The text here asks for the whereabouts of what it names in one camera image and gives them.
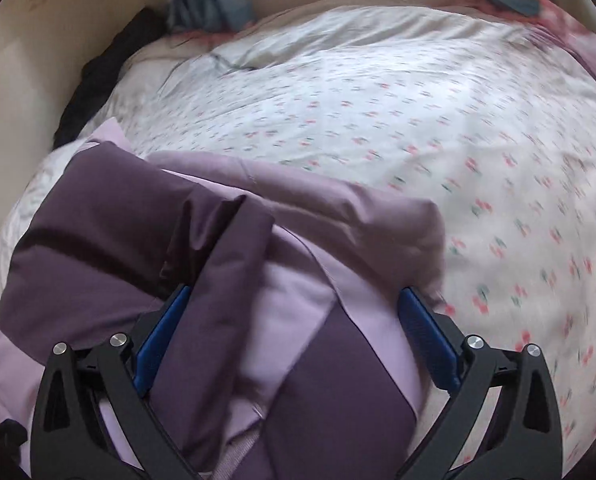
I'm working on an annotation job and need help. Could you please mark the black jacket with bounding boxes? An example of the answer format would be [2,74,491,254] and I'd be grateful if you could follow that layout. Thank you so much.
[53,7,173,150]

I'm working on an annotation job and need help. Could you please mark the pink cloth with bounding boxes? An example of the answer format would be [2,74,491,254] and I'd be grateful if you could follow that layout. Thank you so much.
[535,0,596,78]

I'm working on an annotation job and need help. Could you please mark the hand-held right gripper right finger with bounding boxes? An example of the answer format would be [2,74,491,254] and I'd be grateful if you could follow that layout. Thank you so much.
[397,287,564,480]

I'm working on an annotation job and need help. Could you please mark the floral bed sheet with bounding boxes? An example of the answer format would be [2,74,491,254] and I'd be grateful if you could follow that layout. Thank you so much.
[78,0,596,480]

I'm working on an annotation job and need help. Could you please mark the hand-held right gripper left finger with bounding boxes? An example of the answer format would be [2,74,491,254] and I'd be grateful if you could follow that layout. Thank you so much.
[30,284,199,480]

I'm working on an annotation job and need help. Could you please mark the purple jacket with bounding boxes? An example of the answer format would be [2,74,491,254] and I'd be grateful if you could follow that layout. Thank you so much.
[0,117,447,480]

